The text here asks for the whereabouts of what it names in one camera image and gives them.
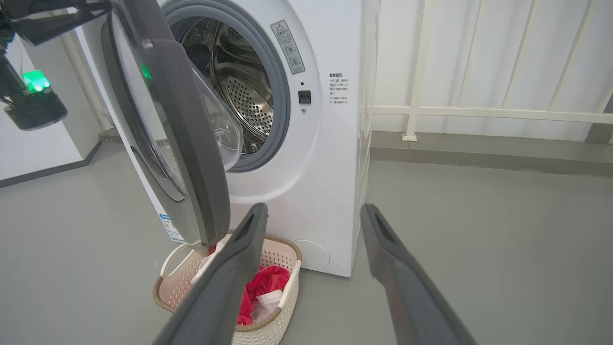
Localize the white front-load washing machine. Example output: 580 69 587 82
72 0 381 278

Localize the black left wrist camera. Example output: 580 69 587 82
0 53 68 131

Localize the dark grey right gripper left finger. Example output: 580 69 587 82
153 202 269 345

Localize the white window railing frame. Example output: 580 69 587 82
369 0 613 142

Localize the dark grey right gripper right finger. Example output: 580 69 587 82
360 203 477 345

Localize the cream perforated laundry basket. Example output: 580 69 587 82
152 230 302 345

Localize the round glass washing machine door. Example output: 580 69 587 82
101 0 244 247

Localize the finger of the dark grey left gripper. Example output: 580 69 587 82
0 0 89 19
10 4 114 46

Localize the white cloth garment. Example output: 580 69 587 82
191 235 284 319

